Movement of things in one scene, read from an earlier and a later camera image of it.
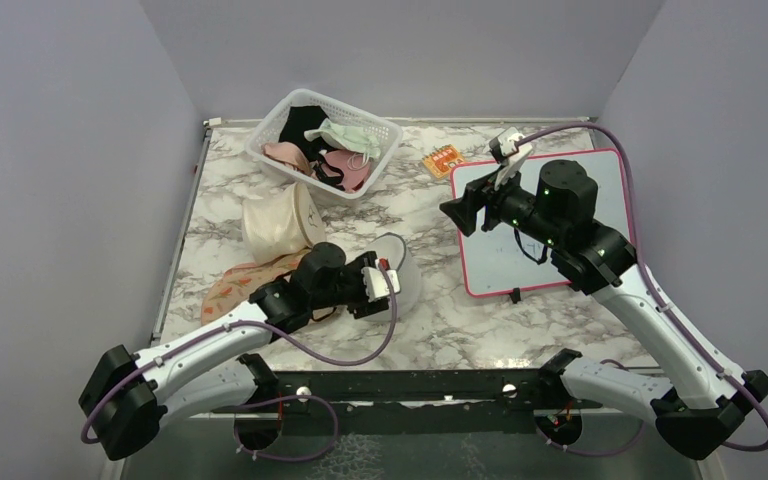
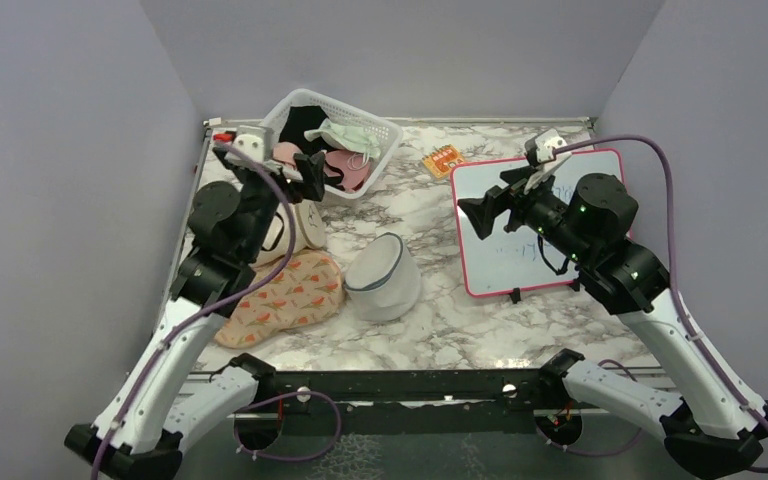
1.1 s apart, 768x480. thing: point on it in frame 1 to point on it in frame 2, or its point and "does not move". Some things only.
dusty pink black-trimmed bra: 346,170 does not move
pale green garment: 344,137 does not move
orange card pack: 441,161 does not move
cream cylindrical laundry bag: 282,223 does not move
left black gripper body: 355,292 to 261,195
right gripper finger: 482,184 to 512,176
